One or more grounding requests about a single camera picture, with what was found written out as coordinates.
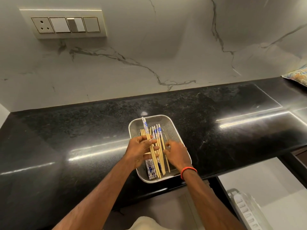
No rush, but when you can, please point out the person's left hand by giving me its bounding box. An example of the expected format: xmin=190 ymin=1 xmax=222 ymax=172
xmin=124 ymin=135 xmax=161 ymax=169

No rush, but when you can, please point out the person's right hand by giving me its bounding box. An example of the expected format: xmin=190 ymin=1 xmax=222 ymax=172
xmin=162 ymin=139 xmax=192 ymax=173

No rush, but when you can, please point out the pile of bamboo chopsticks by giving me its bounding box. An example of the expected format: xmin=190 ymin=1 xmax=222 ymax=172
xmin=140 ymin=124 xmax=171 ymax=180

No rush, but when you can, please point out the blue patterned bamboo chopstick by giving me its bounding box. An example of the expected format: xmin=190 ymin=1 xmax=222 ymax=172
xmin=141 ymin=116 xmax=162 ymax=179

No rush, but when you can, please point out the metal mesh tray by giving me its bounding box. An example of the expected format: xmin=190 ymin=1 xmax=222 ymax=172
xmin=128 ymin=114 xmax=192 ymax=184

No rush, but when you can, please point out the white drawer with brown front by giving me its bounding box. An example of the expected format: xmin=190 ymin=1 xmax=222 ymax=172
xmin=207 ymin=150 xmax=307 ymax=230

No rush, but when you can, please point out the person's right forearm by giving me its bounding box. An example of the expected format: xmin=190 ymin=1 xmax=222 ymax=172
xmin=183 ymin=170 xmax=248 ymax=230

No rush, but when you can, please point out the person's left forearm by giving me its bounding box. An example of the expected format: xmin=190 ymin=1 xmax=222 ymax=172
xmin=51 ymin=161 xmax=139 ymax=230

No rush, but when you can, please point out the red wrist band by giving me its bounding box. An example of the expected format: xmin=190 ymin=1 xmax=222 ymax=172
xmin=180 ymin=166 xmax=198 ymax=180

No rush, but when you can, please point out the cream shirt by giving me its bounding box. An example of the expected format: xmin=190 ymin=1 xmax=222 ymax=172
xmin=129 ymin=216 xmax=173 ymax=230

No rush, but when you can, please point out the white plastic cutlery box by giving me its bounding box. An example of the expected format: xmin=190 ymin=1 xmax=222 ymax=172
xmin=226 ymin=188 xmax=270 ymax=230

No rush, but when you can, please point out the floral pillow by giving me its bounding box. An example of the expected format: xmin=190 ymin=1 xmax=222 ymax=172
xmin=281 ymin=65 xmax=307 ymax=88

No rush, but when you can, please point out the beige wall switch panel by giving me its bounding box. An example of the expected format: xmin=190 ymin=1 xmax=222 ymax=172
xmin=19 ymin=8 xmax=108 ymax=40

